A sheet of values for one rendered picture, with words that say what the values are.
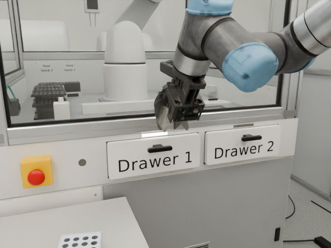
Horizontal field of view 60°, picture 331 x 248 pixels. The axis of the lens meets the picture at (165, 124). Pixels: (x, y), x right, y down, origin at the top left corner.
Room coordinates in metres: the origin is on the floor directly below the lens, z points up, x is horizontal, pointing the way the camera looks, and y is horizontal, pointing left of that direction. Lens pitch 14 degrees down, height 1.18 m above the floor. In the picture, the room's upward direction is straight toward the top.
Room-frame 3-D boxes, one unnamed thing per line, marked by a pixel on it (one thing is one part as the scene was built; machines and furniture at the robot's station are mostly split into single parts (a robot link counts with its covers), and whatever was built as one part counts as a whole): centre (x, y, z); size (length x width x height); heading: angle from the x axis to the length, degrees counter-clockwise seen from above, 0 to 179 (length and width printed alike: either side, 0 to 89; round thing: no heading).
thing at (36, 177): (0.66, 0.32, 0.88); 0.04 x 0.03 x 0.04; 110
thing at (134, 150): (0.82, 0.03, 0.87); 0.29 x 0.02 x 0.11; 110
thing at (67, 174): (1.29, 0.16, 0.87); 1.02 x 0.95 x 0.14; 110
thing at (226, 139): (0.93, -0.27, 0.87); 0.29 x 0.02 x 0.11; 110
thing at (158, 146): (0.80, 0.02, 0.91); 0.07 x 0.04 x 0.01; 110
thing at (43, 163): (0.69, 0.33, 0.88); 0.07 x 0.05 x 0.07; 110
